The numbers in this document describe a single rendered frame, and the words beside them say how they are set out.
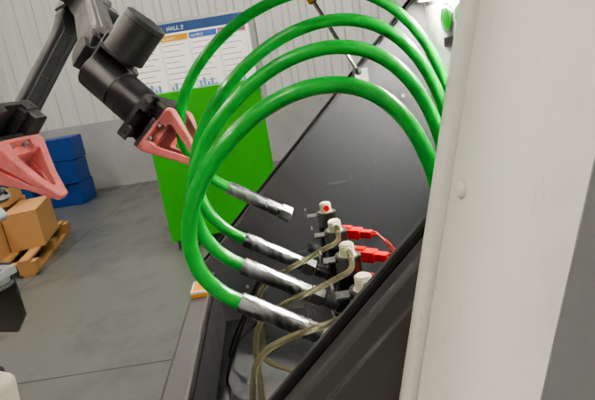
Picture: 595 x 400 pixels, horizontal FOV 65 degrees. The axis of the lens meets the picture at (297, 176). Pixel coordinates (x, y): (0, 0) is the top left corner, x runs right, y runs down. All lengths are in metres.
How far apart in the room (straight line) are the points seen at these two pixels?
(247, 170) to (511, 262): 3.74
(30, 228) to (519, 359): 4.66
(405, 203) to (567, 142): 0.84
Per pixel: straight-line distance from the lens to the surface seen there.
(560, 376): 0.18
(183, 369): 0.73
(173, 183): 3.94
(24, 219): 4.76
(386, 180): 0.99
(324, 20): 0.54
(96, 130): 7.59
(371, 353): 0.33
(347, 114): 0.95
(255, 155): 3.90
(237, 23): 0.62
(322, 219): 0.65
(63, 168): 6.86
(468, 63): 0.28
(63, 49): 1.15
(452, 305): 0.26
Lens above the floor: 1.34
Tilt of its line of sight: 13 degrees down
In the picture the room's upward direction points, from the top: 9 degrees counter-clockwise
